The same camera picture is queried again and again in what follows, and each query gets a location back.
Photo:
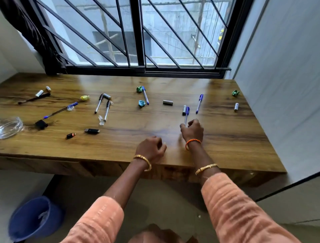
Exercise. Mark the person's right hand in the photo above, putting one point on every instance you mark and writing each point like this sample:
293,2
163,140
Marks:
193,131

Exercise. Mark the person's left hand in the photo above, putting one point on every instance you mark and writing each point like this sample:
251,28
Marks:
149,149

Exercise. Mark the person's left fingers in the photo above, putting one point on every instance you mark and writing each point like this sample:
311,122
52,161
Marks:
160,147

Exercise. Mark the person's right thumb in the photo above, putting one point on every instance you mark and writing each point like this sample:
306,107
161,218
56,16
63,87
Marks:
183,129

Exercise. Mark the person's right forearm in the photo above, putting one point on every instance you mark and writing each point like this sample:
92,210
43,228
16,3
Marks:
203,160

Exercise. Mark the person's left forearm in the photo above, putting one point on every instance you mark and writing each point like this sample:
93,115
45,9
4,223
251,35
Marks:
127,181

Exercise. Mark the white battery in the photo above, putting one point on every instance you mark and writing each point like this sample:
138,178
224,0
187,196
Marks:
48,88
39,93
236,107
184,110

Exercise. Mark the gold bangle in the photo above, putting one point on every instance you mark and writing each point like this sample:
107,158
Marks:
206,168
143,160

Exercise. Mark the grey battery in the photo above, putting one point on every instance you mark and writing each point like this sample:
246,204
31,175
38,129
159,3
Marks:
168,102

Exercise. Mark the teal crumpled paper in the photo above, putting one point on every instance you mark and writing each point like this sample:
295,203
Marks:
141,103

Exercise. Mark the green crumpled paper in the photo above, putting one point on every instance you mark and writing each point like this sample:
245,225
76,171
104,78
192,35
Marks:
235,93
139,89

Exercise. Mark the black cap clear pen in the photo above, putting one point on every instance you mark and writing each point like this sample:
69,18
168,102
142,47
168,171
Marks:
107,110
99,103

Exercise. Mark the black usb drive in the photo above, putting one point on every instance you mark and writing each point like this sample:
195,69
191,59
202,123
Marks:
92,131

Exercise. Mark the silver battery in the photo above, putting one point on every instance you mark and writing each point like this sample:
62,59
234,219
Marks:
107,96

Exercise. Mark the black and orange lighter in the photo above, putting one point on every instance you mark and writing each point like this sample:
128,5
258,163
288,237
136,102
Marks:
70,135

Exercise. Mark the yellow crumpled wrapper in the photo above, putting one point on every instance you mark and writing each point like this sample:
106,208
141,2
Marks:
84,98

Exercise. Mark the peach patterned garment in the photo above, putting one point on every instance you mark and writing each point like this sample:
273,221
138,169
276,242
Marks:
235,212

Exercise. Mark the blue pen without cap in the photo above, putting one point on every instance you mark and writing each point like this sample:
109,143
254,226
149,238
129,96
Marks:
58,111

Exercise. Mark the black charger adapter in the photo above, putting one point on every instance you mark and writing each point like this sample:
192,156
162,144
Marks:
41,124

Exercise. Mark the black metal window grille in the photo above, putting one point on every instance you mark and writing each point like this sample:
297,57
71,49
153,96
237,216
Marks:
100,32

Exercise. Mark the black stick pen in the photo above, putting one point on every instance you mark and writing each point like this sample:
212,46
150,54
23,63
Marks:
33,98

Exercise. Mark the blue plastic bucket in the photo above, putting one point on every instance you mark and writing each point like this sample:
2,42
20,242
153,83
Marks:
35,220

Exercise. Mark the clear glass bowl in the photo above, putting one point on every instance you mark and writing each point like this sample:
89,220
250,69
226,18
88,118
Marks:
8,127

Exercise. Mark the dark curtain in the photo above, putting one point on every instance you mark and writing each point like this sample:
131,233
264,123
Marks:
32,32

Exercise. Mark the black window frame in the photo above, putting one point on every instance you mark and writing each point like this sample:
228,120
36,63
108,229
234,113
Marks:
138,37

